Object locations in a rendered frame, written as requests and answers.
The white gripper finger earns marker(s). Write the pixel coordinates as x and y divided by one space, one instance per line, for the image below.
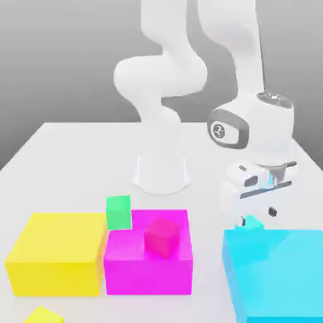
242 221
272 212

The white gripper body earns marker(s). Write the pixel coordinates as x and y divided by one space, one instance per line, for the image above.
252 205

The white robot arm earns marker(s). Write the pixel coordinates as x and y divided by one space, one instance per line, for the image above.
161 75

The small cyan cube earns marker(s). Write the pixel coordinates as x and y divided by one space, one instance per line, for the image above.
254 222

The small red cube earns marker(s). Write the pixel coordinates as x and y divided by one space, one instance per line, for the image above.
161 238

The small green cube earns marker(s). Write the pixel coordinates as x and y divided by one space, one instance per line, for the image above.
118 212

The small yellow cube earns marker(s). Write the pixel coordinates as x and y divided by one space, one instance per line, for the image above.
43 316

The large cyan box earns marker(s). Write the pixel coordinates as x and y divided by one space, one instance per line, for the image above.
277 277

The large magenta box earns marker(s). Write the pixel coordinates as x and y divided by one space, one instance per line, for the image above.
149 275

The large yellow box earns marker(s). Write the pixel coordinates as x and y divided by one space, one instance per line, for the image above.
55 252

